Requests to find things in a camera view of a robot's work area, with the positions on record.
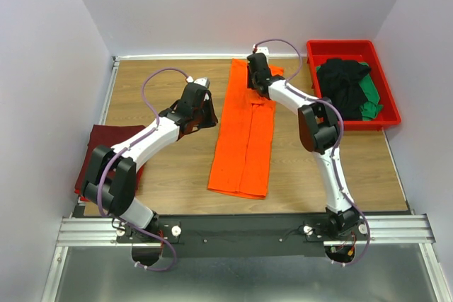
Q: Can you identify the orange t shirt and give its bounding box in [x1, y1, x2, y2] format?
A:
[207, 59, 276, 199]

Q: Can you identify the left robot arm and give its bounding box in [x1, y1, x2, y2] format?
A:
[80, 78, 218, 233]

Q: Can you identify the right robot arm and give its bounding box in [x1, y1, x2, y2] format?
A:
[247, 52, 360, 237]

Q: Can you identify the red plastic bin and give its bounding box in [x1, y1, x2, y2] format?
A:
[306, 40, 401, 131]

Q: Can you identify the black t shirt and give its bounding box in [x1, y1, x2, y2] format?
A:
[316, 58, 371, 121]

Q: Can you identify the bright red folded shirt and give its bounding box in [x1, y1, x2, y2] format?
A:
[135, 165, 145, 191]

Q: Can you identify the dark red folded shirt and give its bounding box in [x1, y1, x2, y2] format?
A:
[74, 125, 145, 195]

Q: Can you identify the green t shirt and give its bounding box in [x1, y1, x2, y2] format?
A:
[359, 74, 383, 121]

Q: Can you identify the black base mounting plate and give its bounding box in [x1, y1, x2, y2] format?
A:
[116, 213, 369, 264]

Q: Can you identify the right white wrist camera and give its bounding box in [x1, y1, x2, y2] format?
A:
[256, 46, 270, 59]

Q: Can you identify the aluminium extrusion rail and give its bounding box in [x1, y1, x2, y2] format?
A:
[42, 212, 452, 301]

